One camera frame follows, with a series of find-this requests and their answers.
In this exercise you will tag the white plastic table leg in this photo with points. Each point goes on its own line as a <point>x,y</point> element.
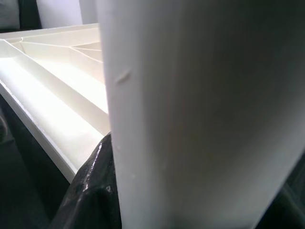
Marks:
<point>190,107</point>

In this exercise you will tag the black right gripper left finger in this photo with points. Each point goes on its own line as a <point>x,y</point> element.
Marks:
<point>95,195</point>

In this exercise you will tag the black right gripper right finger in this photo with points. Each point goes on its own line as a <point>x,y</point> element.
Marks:
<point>286,207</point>

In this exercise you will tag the white plastic table top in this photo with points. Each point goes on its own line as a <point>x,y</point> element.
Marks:
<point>47,83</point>

